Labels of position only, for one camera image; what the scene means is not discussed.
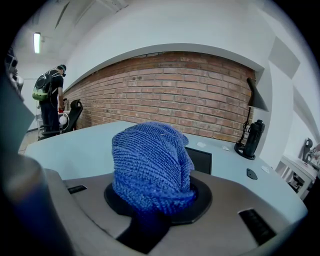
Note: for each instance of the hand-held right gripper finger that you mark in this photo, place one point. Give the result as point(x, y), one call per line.
point(140, 237)

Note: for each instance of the blue knitted cloth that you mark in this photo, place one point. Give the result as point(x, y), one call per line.
point(150, 170)

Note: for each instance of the grey telephone with black pad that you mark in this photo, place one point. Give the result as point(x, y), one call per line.
point(225, 200)

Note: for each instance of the black screen panel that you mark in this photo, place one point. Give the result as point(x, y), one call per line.
point(200, 160)

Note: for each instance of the white paper scrap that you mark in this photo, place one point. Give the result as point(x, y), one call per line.
point(226, 148)

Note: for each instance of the small black plate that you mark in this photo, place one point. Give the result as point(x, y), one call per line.
point(252, 174)

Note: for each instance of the black office chair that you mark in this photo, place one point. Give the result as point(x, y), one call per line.
point(73, 115)

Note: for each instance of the white round fan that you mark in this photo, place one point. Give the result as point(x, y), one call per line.
point(63, 120)

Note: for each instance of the black water bottle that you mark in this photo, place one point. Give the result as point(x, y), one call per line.
point(253, 138)

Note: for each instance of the white side table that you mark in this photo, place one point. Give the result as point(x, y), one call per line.
point(298, 172)

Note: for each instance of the dark flat panel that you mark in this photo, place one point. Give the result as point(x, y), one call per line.
point(12, 112)

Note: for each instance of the black cone desk lamp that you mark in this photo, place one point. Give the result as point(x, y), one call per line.
point(255, 100)

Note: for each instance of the black curved stand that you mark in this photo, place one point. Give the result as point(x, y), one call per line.
point(308, 148)

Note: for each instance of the ceiling tube light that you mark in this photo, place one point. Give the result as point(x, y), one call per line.
point(37, 42)

